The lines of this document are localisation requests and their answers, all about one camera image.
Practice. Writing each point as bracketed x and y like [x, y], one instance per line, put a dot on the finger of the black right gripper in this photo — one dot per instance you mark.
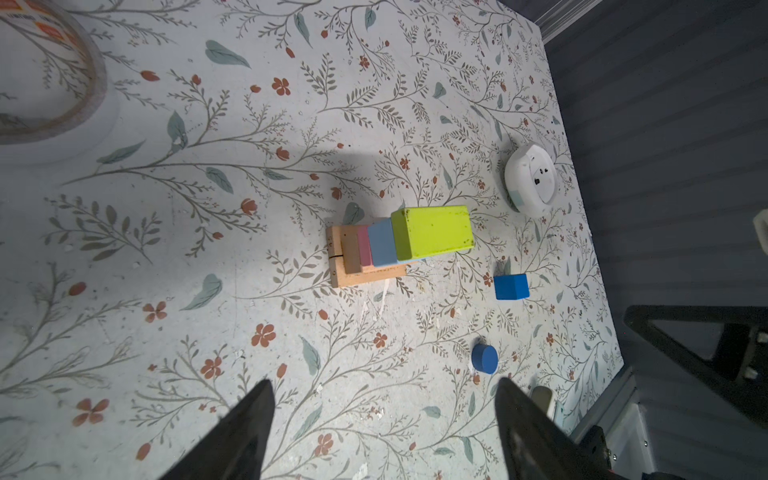
[724, 347]

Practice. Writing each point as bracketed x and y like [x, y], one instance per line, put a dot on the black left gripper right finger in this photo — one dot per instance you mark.
[533, 446]

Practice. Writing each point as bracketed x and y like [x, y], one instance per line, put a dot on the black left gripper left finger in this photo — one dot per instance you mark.
[235, 448]

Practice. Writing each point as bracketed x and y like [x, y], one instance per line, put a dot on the dark blue cube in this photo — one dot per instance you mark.
[511, 287]

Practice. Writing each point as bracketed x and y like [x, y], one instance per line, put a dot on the wooden block with holes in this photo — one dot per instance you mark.
[340, 279]

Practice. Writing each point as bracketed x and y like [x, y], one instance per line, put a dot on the pink block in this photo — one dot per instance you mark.
[365, 253]

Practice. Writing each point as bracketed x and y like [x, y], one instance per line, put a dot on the green block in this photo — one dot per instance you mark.
[431, 231]

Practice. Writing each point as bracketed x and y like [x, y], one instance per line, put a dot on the light blue cube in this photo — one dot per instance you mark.
[382, 244]

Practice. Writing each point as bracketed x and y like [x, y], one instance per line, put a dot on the plain wooden block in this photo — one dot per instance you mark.
[350, 250]

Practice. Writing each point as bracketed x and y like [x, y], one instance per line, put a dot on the white light-blue stapler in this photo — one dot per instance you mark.
[543, 397]

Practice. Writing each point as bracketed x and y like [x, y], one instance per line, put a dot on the dark blue cylinder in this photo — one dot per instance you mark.
[485, 358]

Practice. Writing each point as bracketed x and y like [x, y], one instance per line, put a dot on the white round device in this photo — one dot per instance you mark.
[531, 180]

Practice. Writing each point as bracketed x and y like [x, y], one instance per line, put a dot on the tape roll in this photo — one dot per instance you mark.
[57, 101]

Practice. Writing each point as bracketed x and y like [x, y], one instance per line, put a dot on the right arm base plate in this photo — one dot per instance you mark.
[594, 445]

